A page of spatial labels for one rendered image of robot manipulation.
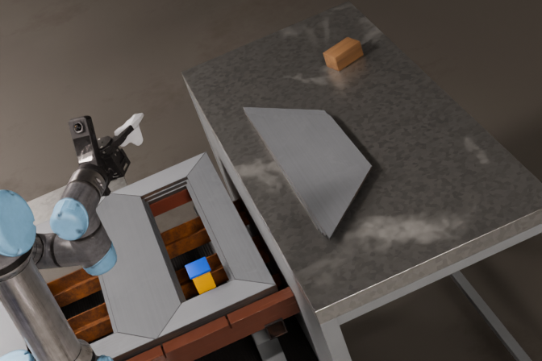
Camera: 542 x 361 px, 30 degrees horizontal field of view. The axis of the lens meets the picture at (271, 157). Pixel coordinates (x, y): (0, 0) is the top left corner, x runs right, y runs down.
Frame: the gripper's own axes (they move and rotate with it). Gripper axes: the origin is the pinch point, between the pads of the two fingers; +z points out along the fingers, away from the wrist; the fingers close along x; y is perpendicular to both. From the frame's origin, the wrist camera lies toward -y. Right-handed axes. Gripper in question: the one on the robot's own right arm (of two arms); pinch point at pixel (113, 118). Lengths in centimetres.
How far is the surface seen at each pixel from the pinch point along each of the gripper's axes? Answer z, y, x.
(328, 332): -24, 53, 35
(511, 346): 41, 134, 52
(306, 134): 40, 42, 23
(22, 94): 281, 115, -232
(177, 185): 57, 59, -31
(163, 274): 15, 58, -23
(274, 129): 44, 40, 13
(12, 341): -6, 53, -61
